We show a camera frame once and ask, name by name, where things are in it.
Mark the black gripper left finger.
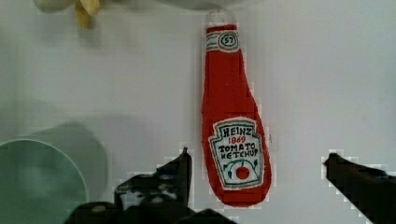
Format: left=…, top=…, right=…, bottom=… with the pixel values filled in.
left=64, top=148, right=236, bottom=224

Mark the red plush ketchup bottle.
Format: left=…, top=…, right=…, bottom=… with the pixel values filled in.
left=202, top=9, right=272, bottom=207

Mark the green mug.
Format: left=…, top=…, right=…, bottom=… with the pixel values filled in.
left=0, top=122, right=107, bottom=224

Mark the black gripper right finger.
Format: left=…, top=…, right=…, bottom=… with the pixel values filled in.
left=323, top=153, right=396, bottom=224

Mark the peeled banana toy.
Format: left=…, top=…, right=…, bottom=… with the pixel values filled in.
left=33, top=0, right=106, bottom=31

